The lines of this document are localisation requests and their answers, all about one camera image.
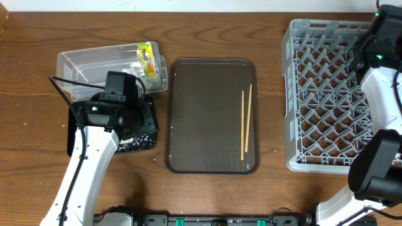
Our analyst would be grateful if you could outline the white rice pile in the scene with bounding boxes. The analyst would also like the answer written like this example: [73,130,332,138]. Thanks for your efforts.
[117,132,157,152]

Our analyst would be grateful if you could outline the white tissue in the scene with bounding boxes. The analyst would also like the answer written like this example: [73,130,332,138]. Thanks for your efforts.
[121,67,141,77]

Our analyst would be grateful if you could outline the yellow snack wrapper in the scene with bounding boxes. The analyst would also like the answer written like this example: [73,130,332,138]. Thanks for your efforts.
[137,42,156,78]

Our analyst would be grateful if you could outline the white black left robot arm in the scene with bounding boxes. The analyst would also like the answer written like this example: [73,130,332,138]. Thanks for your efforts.
[41,100,158,225]

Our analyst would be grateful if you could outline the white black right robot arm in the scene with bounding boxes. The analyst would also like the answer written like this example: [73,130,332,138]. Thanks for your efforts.
[304,4,401,226]

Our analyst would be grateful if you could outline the clear plastic waste bin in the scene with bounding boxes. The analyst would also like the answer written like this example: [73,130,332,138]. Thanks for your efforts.
[56,41,168,102]

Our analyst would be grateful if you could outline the grey dishwasher rack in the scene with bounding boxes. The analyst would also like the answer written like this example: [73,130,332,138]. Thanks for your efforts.
[281,19,373,175]

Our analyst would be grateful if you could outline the black rectangular tray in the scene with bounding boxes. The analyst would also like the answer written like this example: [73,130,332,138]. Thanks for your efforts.
[67,110,157,157]

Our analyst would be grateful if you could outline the brown serving tray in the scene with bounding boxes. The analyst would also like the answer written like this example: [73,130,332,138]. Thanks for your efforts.
[165,58,260,175]

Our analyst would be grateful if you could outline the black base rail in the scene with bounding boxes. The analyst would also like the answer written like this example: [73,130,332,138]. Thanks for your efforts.
[94,205,315,226]

